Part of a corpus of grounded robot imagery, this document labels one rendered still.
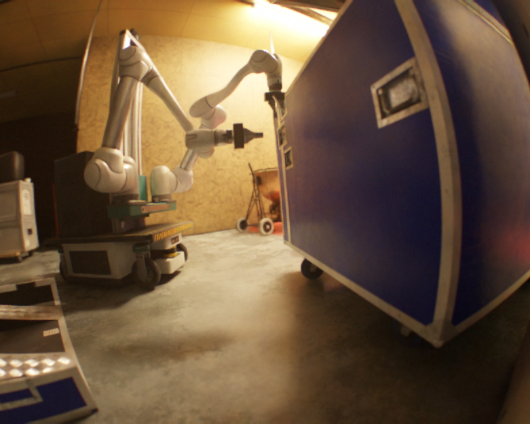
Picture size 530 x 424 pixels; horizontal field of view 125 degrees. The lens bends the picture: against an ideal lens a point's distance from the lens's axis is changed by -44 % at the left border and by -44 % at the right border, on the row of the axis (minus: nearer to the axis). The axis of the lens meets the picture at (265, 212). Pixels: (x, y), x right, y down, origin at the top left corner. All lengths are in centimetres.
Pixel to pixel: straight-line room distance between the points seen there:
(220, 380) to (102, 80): 381
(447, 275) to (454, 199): 12
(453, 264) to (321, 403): 39
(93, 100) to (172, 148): 143
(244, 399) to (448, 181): 60
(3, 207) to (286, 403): 338
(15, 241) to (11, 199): 49
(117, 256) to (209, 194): 240
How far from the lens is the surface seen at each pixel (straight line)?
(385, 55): 55
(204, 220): 355
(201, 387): 67
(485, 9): 96
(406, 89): 52
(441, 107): 43
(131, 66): 132
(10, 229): 343
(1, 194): 351
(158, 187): 177
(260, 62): 131
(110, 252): 141
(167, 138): 358
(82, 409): 68
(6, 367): 89
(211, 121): 177
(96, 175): 116
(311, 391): 62
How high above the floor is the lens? 45
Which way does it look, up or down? 4 degrees down
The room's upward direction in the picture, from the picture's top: 5 degrees counter-clockwise
